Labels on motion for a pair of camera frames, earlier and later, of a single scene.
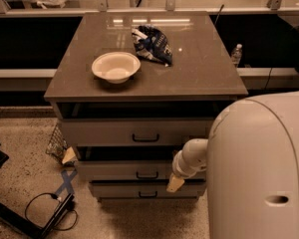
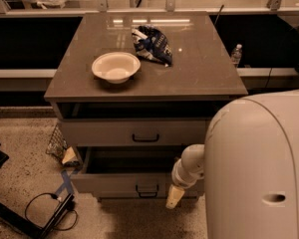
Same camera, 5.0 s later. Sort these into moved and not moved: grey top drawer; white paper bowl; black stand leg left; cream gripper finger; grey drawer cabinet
Moved: cream gripper finger
Not moved: black stand leg left; white paper bowl; grey drawer cabinet; grey top drawer
